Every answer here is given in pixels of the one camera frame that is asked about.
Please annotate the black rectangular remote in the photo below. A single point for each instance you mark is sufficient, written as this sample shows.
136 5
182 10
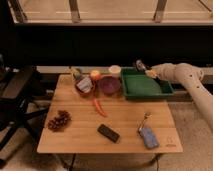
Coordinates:
108 132

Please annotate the purple bowl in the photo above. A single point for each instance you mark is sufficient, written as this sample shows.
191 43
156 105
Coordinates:
109 85

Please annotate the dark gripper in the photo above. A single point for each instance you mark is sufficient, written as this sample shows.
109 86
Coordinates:
140 66

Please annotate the silver packet in bowl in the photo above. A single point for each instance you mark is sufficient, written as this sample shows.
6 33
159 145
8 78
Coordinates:
85 85

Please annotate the white cup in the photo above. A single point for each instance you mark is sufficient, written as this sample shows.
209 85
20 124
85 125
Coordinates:
115 70

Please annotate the small grey figurine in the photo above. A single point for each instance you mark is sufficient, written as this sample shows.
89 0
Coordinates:
76 73

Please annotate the wooden folding table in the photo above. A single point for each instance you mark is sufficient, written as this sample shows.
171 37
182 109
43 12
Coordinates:
123 117

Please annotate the black office chair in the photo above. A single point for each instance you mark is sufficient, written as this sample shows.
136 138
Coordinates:
17 90

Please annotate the green plastic tray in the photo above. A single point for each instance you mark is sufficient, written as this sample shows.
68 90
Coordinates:
138 86

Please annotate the bunch of dark grapes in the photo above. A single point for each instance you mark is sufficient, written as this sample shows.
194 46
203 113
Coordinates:
57 123

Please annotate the red apple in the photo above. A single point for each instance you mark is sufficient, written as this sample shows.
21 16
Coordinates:
95 75

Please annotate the red chili pepper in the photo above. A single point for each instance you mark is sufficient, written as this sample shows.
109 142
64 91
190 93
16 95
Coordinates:
99 108

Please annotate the beige covered robot arm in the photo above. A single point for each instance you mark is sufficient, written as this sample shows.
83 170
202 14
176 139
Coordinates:
189 77

